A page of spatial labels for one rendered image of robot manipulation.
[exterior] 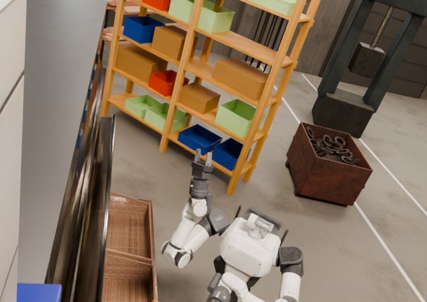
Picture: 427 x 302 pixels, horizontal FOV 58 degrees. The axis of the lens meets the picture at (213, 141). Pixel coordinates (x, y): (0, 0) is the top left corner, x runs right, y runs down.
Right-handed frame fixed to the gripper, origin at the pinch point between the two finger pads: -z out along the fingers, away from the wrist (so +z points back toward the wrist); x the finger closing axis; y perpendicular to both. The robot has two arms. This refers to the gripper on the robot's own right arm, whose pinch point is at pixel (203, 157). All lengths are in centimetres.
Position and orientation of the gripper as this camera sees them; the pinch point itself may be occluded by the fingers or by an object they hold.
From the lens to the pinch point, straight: 178.5
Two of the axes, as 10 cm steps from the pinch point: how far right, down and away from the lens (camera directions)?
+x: 6.4, 1.8, -7.5
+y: -7.6, -0.2, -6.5
